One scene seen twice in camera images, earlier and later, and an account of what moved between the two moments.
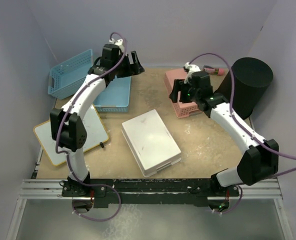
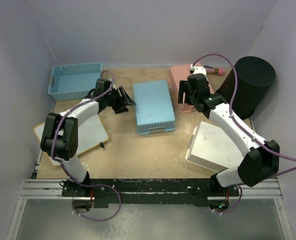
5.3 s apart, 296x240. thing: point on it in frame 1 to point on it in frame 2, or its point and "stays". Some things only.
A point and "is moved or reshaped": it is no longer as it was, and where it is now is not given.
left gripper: (133, 70) to (123, 101)
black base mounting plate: (108, 192) stays
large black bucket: (252, 78) stays
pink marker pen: (219, 71) stays
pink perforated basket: (182, 109) is moved or reshaped
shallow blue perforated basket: (116, 98) is moved or reshaped
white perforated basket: (150, 142) to (210, 148)
